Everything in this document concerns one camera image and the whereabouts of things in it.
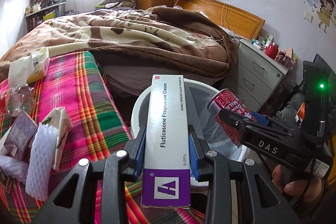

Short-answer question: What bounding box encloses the red cartoon drink can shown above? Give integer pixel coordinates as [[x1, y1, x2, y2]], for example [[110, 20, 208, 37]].
[[207, 89, 257, 147]]

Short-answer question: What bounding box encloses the white foam fruit net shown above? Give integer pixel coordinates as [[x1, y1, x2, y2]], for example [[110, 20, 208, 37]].
[[25, 123, 58, 201]]

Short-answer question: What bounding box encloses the purple drink carton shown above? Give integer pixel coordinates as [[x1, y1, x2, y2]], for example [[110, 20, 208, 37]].
[[4, 110, 38, 160]]

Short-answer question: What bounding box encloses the cream leaf-print paper bag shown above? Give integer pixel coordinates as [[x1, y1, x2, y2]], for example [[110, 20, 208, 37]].
[[42, 106, 73, 171]]

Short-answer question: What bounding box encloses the white purple cream box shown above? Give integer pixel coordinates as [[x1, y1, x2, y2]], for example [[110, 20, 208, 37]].
[[141, 75, 191, 208]]

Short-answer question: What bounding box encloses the crushed clear plastic bottle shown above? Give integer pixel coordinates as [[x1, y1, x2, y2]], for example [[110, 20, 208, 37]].
[[1, 84, 35, 117]]

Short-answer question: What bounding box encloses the white round trash bin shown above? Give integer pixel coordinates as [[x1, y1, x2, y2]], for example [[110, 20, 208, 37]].
[[130, 78, 251, 189]]

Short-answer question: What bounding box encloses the right hand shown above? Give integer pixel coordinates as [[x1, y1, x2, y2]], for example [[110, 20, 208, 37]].
[[272, 164, 324, 202]]

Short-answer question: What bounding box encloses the grey drawer nightstand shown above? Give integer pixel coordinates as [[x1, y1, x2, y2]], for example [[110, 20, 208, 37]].
[[220, 39, 289, 112]]

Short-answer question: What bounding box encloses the red jar on nightstand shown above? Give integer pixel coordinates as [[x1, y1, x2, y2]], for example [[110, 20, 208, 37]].
[[265, 43, 278, 60]]

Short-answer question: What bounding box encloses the black chair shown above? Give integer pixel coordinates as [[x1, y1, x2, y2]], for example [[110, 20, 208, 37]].
[[273, 53, 336, 135]]

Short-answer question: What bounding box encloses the wooden headboard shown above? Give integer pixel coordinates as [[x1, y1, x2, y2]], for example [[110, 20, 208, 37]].
[[177, 0, 265, 40]]

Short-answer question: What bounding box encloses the pink plaid bed cloth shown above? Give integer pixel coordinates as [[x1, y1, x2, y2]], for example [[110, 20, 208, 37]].
[[1, 51, 204, 223]]

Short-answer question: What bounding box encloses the brown beige blanket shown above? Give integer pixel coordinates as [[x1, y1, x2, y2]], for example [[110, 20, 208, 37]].
[[1, 6, 239, 80]]

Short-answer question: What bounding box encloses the tissue pack yellow white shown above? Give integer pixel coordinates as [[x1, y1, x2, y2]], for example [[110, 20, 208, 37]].
[[8, 47, 50, 88]]

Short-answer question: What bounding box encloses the cluttered side shelf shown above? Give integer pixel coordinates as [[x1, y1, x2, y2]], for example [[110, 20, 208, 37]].
[[25, 1, 66, 32]]

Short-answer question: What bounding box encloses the girl wall sticker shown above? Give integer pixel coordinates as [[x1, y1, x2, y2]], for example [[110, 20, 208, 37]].
[[317, 0, 335, 33]]

